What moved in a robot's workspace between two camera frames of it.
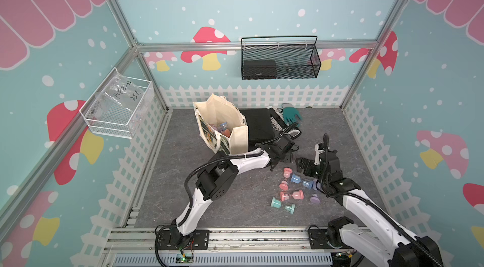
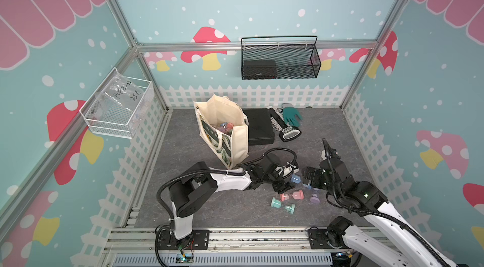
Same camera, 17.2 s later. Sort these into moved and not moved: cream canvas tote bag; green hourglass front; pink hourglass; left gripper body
Moved: left gripper body
Not moved: cream canvas tote bag; green hourglass front; pink hourglass
